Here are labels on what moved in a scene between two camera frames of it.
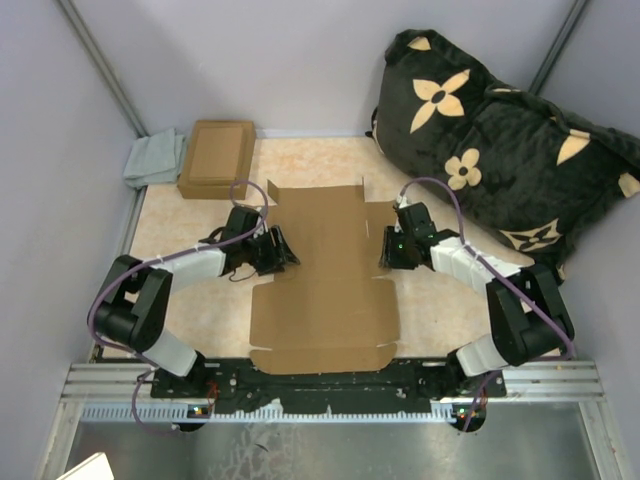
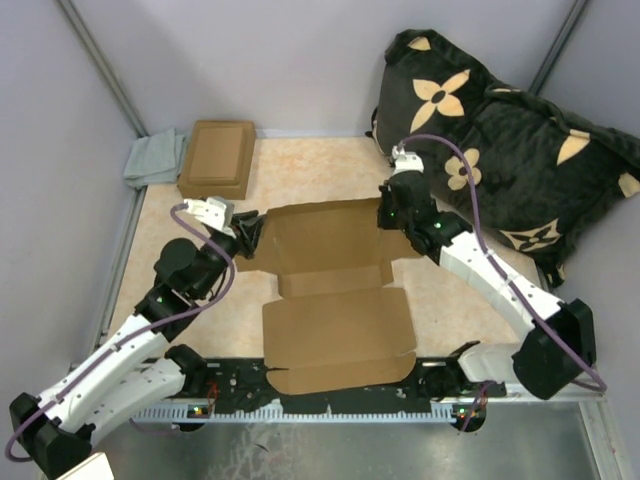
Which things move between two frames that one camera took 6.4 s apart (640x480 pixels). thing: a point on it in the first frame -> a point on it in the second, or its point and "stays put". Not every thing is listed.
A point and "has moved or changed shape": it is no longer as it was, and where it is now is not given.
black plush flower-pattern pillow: x=533 y=175 stays put
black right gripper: x=388 y=257 -> x=386 y=196
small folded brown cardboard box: x=220 y=153 stays put
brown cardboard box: x=329 y=314 has moved or changed shape
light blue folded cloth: x=156 y=159 stays put
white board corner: x=94 y=468 stays put
